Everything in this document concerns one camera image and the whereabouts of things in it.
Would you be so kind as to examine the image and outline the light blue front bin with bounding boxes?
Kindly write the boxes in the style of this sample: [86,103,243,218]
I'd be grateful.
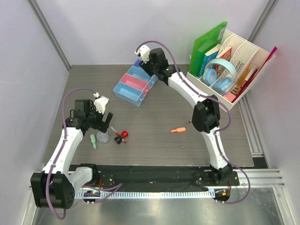
[113,82,144,107]

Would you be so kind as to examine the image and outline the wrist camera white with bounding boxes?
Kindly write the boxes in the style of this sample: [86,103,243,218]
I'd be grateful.
[135,45,150,63]
[93,92,109,114]

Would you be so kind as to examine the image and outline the white slotted cable duct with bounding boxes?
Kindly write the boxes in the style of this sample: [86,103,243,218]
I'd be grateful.
[75,189,215,200]

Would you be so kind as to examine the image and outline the pink plastic bin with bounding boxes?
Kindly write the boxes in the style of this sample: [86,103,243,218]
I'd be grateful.
[120,73,150,96]

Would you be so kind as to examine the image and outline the white desk file organizer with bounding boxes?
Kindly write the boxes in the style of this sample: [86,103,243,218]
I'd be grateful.
[187,30,273,109]

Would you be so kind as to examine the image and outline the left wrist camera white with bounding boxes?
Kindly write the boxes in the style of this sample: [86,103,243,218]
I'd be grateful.
[93,92,109,114]

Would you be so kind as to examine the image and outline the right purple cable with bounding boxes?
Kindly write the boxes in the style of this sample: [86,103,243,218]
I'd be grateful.
[135,40,251,205]

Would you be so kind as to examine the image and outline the red cover book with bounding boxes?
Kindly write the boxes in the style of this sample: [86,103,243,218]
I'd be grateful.
[215,46,233,77]

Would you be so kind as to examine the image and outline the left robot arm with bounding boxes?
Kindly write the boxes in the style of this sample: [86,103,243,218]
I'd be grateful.
[30,96,113,209]

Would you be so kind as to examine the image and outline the green plastic folder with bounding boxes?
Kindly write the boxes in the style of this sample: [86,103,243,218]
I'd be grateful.
[189,21,228,76]

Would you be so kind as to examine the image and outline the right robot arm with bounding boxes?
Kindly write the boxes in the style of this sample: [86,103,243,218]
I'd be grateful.
[135,45,233,185]

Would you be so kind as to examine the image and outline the red black stamp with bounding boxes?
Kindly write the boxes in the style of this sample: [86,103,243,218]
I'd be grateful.
[113,130,129,145]

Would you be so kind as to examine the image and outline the light blue bin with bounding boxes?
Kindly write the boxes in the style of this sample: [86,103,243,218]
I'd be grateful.
[127,66,158,89]
[113,82,144,107]

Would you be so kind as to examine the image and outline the red transparent folder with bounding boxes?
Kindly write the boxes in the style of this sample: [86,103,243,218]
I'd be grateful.
[234,46,277,101]

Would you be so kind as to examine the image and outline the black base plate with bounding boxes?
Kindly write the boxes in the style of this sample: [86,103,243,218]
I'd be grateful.
[94,165,240,193]

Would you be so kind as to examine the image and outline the yellow booklet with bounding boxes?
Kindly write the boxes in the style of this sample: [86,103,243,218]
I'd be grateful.
[236,64,251,89]

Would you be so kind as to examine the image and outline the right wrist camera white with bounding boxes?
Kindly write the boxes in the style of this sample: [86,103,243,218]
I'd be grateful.
[135,45,150,63]

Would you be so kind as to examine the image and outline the green mini highlighter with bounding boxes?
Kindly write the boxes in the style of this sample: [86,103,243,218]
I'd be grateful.
[90,135,97,149]

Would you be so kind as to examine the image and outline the clear paperclip jar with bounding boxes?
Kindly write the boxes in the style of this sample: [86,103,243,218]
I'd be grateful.
[96,131,109,144]

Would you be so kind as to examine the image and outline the blue spine book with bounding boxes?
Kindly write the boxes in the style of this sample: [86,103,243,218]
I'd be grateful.
[198,44,221,77]

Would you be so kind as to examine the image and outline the blue headphones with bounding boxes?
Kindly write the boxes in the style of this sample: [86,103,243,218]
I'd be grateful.
[202,58,238,95]

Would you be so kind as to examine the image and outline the purple plastic bin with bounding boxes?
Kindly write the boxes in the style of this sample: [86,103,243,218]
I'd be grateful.
[133,59,145,69]

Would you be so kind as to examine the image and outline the pink eraser block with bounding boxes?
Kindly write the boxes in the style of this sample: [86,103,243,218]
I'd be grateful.
[223,92,236,103]

